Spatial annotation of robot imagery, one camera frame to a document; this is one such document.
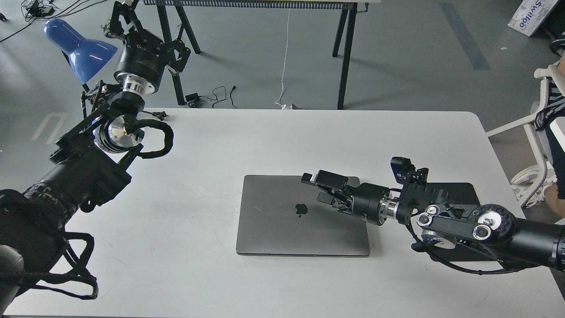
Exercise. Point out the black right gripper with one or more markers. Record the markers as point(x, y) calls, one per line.
point(348, 196)

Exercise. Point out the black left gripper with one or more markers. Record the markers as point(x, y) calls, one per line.
point(145, 56)

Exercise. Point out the grey laptop computer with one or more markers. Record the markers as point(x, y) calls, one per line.
point(280, 216)

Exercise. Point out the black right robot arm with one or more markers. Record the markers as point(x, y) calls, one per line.
point(437, 221)

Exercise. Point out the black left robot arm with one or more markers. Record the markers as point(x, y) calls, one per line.
point(91, 162)

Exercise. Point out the blue desk lamp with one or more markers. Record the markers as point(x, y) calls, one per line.
point(86, 57)

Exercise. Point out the black plug on table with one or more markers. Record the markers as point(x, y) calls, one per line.
point(161, 115)

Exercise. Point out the black mouse pad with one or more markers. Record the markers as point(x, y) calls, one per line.
point(461, 193)

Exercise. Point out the black trestle table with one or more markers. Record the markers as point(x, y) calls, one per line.
point(275, 56)

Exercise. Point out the white chair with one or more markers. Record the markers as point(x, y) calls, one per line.
point(528, 184)

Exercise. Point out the seated person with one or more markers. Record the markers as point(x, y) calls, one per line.
point(554, 194)

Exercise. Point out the white cardboard box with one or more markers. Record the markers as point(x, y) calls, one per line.
point(530, 15)

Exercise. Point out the black power adapter with cable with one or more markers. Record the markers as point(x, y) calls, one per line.
point(193, 99)

